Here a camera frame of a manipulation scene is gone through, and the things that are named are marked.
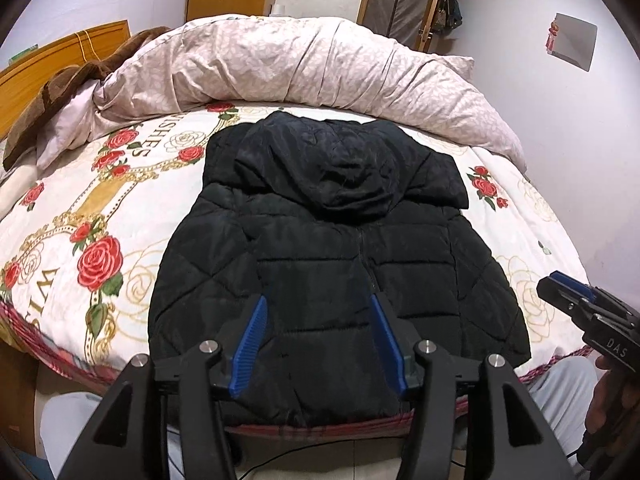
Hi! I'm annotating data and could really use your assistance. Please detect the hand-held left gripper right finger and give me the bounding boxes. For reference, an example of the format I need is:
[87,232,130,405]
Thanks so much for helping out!
[369,293,576,480]

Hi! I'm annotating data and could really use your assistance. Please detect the white pillow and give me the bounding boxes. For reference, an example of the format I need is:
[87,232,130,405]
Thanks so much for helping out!
[0,162,39,221]

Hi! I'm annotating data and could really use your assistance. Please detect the yellow cord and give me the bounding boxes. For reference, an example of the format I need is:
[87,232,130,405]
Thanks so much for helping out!
[75,30,97,62]

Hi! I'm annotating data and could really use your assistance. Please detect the lilac pillow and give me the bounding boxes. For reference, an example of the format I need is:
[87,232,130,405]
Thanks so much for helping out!
[35,91,102,171]

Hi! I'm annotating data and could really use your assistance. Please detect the thin black cable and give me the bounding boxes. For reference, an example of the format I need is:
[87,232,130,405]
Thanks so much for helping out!
[235,437,362,480]

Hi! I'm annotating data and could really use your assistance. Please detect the wooden bed headboard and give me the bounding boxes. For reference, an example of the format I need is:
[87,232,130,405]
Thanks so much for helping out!
[0,20,132,139]

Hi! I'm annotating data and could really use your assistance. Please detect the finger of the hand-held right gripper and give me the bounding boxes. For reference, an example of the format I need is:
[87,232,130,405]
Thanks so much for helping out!
[536,277,594,332]
[549,270,608,307]

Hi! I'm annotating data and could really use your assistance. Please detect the grey wall panel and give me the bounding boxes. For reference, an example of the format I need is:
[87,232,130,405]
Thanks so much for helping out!
[547,11,598,72]

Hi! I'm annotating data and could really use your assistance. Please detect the hanging bags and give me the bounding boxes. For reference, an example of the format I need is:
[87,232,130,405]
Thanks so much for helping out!
[432,0,464,37]

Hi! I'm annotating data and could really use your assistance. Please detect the person's right hand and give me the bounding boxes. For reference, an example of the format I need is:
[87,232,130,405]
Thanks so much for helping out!
[586,355,640,436]

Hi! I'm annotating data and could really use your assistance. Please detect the rose printed bedsheet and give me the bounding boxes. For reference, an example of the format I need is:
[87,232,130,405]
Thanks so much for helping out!
[0,100,606,386]

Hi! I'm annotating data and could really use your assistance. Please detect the black hooded puffer jacket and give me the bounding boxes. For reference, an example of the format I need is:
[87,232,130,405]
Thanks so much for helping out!
[148,110,532,428]

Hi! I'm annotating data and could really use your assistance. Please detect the wooden rack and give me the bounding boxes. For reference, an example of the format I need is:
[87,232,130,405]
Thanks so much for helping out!
[417,0,452,54]

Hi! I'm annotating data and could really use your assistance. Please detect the wooden bed side board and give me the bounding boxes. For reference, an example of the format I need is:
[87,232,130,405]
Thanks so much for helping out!
[0,340,42,442]

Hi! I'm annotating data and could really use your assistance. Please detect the brown fleece blanket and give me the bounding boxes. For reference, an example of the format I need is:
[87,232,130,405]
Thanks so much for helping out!
[2,26,173,171]

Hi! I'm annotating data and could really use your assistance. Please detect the pale pink patterned duvet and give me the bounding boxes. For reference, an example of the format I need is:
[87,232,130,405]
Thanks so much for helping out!
[92,14,526,171]

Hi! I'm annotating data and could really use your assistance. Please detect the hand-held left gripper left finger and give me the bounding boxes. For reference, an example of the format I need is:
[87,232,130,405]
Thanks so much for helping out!
[57,294,269,480]

